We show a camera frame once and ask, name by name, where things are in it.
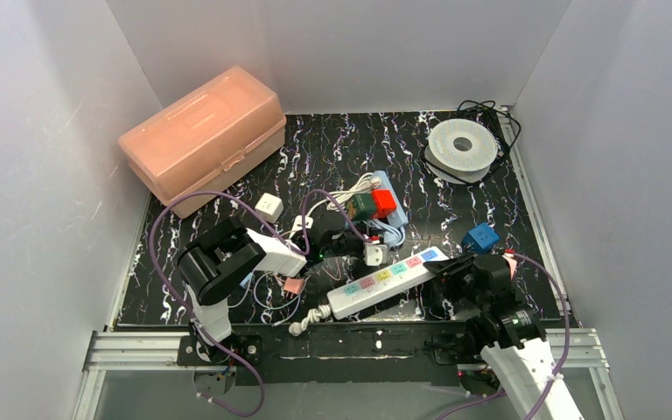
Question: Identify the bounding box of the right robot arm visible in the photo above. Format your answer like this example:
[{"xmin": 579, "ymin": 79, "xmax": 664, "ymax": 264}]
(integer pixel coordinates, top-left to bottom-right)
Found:
[{"xmin": 423, "ymin": 250, "xmax": 583, "ymax": 419}]

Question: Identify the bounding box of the dark green cube adapter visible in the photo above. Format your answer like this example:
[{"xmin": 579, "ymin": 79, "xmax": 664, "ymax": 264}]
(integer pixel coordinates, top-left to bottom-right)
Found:
[{"xmin": 346, "ymin": 192, "xmax": 377, "ymax": 222}]

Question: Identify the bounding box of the mint green thin cable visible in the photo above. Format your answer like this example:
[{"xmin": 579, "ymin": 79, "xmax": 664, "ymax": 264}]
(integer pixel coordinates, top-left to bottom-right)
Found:
[{"xmin": 220, "ymin": 272, "xmax": 305, "ymax": 329}]

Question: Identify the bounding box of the red cube plug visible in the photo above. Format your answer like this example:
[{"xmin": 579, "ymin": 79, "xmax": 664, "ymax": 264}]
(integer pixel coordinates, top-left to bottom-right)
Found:
[{"xmin": 371, "ymin": 189, "xmax": 397, "ymax": 219}]

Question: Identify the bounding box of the large white power strip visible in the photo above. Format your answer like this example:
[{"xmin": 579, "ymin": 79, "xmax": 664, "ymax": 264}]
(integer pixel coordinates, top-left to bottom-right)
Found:
[{"xmin": 326, "ymin": 247, "xmax": 449, "ymax": 319}]

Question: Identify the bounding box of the pink thin cable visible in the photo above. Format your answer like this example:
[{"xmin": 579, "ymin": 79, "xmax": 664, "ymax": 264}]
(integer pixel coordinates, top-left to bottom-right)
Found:
[{"xmin": 272, "ymin": 257, "xmax": 352, "ymax": 297}]

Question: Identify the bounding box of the white cube adapter orange logo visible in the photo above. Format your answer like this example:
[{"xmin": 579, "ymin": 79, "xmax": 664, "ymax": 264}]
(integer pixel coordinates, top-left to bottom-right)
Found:
[{"xmin": 255, "ymin": 192, "xmax": 284, "ymax": 223}]

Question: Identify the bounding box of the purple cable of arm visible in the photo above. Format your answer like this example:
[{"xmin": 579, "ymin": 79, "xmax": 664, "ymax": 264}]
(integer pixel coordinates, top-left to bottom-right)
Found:
[
  {"xmin": 434, "ymin": 250, "xmax": 572, "ymax": 420},
  {"xmin": 148, "ymin": 189, "xmax": 372, "ymax": 418}
]

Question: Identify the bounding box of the pink translucent storage box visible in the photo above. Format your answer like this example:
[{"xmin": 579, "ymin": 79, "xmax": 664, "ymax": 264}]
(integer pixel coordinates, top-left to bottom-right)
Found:
[{"xmin": 118, "ymin": 66, "xmax": 286, "ymax": 219}]

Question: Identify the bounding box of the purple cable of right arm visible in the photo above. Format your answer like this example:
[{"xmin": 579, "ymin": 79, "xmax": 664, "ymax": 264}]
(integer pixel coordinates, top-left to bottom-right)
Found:
[{"xmin": 434, "ymin": 250, "xmax": 572, "ymax": 420}]

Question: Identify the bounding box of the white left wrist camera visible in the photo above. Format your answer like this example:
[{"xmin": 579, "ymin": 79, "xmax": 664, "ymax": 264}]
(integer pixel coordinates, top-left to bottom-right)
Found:
[{"xmin": 364, "ymin": 242, "xmax": 389, "ymax": 267}]

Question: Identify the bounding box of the white cord of large strip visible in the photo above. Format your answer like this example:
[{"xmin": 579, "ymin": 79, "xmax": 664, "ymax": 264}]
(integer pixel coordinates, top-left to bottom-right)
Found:
[{"xmin": 287, "ymin": 304, "xmax": 334, "ymax": 339}]

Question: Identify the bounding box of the small white USB power strip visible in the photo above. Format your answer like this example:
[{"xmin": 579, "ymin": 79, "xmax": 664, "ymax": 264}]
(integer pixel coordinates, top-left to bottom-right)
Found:
[{"xmin": 291, "ymin": 215, "xmax": 313, "ymax": 231}]

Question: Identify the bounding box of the pink charger plug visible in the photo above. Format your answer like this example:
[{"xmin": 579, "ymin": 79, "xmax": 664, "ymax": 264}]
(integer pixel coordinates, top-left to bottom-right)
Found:
[
  {"xmin": 283, "ymin": 277, "xmax": 305, "ymax": 295},
  {"xmin": 503, "ymin": 254, "xmax": 518, "ymax": 279}
]

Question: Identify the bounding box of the black cable behind reel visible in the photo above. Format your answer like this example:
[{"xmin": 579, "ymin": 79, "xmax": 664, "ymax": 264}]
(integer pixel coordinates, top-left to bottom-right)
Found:
[{"xmin": 456, "ymin": 99, "xmax": 522, "ymax": 175}]

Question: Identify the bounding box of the blue cube adapter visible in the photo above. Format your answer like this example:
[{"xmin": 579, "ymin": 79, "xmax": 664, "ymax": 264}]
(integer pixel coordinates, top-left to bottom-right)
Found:
[{"xmin": 461, "ymin": 222, "xmax": 500, "ymax": 254}]

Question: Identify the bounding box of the light blue charger plug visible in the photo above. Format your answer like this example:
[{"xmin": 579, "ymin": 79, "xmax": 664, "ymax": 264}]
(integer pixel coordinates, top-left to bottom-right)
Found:
[{"xmin": 239, "ymin": 273, "xmax": 254, "ymax": 289}]

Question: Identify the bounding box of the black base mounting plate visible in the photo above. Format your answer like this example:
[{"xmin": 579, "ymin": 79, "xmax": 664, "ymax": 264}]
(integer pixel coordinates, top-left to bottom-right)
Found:
[{"xmin": 176, "ymin": 321, "xmax": 522, "ymax": 387}]

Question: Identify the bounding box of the white bundled power cord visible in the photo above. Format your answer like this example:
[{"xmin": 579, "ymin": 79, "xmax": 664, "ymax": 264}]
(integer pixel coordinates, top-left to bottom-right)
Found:
[{"xmin": 292, "ymin": 172, "xmax": 383, "ymax": 228}]

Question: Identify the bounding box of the white LED strip reel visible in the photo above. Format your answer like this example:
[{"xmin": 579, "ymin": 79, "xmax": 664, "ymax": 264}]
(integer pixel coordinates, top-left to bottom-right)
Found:
[{"xmin": 423, "ymin": 118, "xmax": 499, "ymax": 185}]

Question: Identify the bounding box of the light blue power strip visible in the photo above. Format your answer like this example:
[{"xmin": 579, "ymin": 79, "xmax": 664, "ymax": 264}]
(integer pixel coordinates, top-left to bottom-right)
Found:
[{"xmin": 370, "ymin": 169, "xmax": 411, "ymax": 248}]

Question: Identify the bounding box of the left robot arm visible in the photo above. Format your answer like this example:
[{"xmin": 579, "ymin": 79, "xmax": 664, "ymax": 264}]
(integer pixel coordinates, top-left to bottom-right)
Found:
[{"xmin": 177, "ymin": 217, "xmax": 366, "ymax": 346}]

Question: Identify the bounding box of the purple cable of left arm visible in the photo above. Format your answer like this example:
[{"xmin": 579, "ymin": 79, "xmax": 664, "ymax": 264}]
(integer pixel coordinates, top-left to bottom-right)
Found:
[{"xmin": 148, "ymin": 189, "xmax": 372, "ymax": 418}]

